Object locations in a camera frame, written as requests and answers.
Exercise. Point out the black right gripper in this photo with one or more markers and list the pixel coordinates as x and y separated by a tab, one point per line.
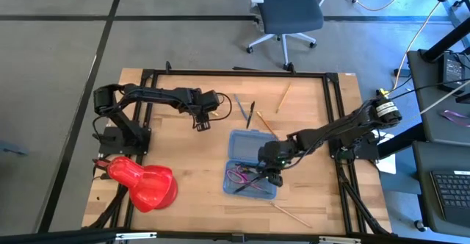
273	154

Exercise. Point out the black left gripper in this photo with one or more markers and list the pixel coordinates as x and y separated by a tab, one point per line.
205	102

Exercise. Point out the purple scissors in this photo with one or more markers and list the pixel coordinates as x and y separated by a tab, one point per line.
236	176

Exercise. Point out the blue translucent plastic supply box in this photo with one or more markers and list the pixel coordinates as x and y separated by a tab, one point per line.
244	146

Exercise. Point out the blue pen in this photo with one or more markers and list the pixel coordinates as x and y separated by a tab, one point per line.
241	107

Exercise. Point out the natural wood pencil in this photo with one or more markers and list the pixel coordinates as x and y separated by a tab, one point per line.
290	214
283	98

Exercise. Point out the orange pencil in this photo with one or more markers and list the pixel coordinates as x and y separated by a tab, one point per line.
266	123

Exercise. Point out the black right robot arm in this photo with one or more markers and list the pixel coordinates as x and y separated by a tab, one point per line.
330	128

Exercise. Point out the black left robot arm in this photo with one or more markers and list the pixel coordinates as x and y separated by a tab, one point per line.
154	93

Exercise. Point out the red plastic lamp shade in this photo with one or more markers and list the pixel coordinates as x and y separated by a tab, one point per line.
147	185

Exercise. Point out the white paper sheet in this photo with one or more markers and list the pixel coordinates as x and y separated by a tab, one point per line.
388	165

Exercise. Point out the grey office chair white base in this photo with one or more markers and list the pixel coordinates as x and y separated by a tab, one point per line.
290	12

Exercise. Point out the grey side desk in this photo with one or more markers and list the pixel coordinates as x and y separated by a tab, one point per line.
429	119

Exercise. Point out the dark laptop keyboard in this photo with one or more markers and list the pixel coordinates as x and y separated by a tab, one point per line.
451	196

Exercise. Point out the black beam with silver brackets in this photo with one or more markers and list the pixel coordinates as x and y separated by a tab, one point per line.
55	239

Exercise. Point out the purple ribbon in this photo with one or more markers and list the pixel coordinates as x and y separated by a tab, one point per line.
455	117

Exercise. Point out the black power adapter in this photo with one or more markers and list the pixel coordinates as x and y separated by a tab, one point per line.
451	71

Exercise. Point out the black diagonal pole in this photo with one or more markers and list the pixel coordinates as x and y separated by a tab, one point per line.
444	43

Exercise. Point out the black aluminium table frame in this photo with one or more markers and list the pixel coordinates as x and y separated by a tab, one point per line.
308	74

